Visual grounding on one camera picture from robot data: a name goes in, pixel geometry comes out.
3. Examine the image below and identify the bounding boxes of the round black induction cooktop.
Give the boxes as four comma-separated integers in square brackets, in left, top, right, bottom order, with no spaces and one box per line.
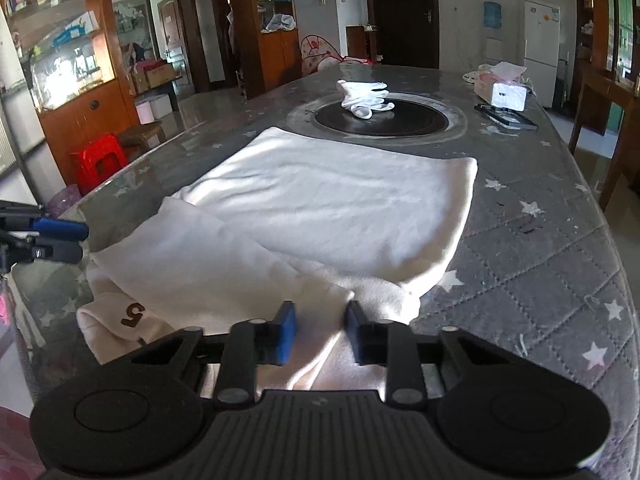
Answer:
[286,92,468,148]

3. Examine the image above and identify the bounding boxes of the white sweatshirt garment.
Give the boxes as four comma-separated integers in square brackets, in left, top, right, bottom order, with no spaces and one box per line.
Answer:
[76,128,478,390]

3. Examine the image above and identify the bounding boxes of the wooden shelf cabinet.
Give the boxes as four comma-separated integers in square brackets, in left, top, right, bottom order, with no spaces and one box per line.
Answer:
[230,0,302,99]

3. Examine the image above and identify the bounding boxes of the white glove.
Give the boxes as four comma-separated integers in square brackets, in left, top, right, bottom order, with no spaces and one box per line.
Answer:
[336,80,395,120]

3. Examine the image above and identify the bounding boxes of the wooden side table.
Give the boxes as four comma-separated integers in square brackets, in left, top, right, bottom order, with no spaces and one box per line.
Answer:
[568,70,639,210]

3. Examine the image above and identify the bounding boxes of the red plastic stool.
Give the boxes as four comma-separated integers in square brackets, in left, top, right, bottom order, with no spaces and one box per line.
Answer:
[70,133,128,195]

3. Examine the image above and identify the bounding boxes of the grey star-patterned table cover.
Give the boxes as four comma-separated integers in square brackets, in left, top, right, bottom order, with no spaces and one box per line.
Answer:
[9,66,639,479]

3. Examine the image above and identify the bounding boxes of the red polka-dot play tent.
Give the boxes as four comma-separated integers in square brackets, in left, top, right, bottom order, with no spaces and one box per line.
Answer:
[300,35,372,76]

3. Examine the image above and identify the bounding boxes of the water dispenser with blue bottle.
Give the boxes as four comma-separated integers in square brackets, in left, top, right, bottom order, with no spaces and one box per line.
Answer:
[483,1,503,65]

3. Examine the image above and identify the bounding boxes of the floral cloth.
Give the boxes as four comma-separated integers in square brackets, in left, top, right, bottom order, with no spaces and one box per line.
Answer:
[462,70,480,84]

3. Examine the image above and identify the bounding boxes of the wooden display shelf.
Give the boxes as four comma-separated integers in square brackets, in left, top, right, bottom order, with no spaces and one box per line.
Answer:
[572,0,639,94]

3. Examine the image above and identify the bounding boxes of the white tissue box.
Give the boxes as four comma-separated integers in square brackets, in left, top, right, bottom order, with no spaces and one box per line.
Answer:
[474,62,528,112]

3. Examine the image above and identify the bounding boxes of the white refrigerator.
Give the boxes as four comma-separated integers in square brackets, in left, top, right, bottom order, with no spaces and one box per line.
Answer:
[521,0,561,108]

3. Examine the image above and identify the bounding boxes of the white pink storage bins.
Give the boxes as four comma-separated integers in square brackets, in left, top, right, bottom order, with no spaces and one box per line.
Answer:
[136,93,174,125]

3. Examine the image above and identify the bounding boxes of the glass-front wooden cabinet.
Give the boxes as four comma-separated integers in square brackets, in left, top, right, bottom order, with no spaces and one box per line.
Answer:
[1,0,139,184]

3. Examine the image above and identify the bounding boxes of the dark wooden door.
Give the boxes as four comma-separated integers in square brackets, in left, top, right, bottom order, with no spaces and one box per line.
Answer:
[368,0,439,70]

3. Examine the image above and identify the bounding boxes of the cardboard box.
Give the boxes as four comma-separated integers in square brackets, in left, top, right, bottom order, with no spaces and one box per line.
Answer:
[131,63,179,94]

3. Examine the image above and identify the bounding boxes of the black smartphone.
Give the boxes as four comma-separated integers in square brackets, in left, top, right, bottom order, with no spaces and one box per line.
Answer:
[474,103,538,131]

